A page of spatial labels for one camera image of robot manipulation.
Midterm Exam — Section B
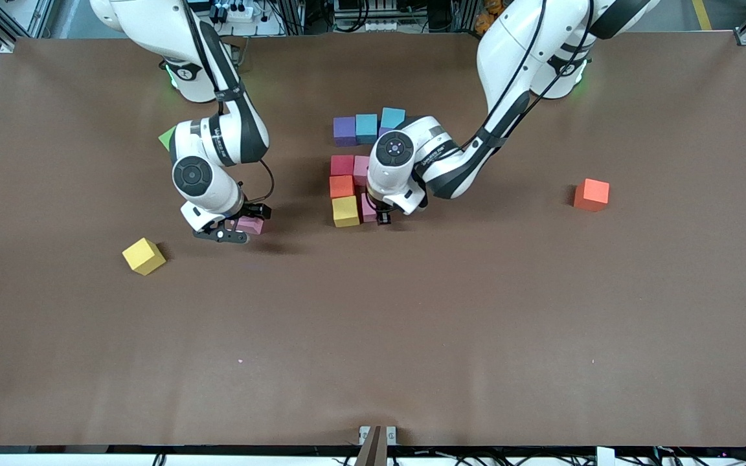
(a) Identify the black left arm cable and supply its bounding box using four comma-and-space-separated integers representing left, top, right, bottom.
464, 0, 597, 153

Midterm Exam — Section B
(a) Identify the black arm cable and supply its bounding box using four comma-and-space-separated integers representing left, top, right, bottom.
182, 0, 276, 203
464, 0, 597, 153

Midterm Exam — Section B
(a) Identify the bag of orange fruit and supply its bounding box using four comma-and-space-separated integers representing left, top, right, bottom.
475, 0, 504, 35

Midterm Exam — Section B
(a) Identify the yellow foam block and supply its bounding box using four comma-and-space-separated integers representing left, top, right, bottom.
332, 195, 361, 228
122, 237, 167, 276

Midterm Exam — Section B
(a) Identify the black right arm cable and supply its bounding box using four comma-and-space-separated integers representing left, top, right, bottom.
182, 0, 276, 203

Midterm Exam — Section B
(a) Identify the paper table cover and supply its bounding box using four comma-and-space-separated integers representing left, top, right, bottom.
0, 31, 746, 449

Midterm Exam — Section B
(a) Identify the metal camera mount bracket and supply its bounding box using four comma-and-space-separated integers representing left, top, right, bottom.
355, 425, 398, 466

